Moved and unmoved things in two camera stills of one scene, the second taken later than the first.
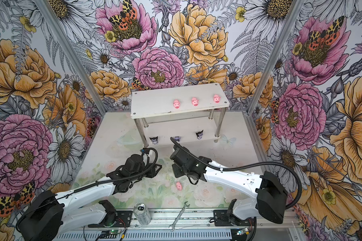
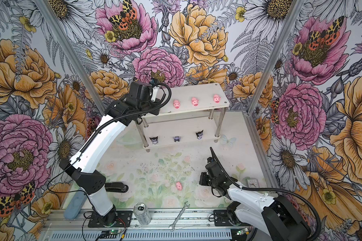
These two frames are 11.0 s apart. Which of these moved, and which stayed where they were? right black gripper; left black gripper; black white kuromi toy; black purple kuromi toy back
Moved: left black gripper; right black gripper
Stayed: black purple kuromi toy back; black white kuromi toy
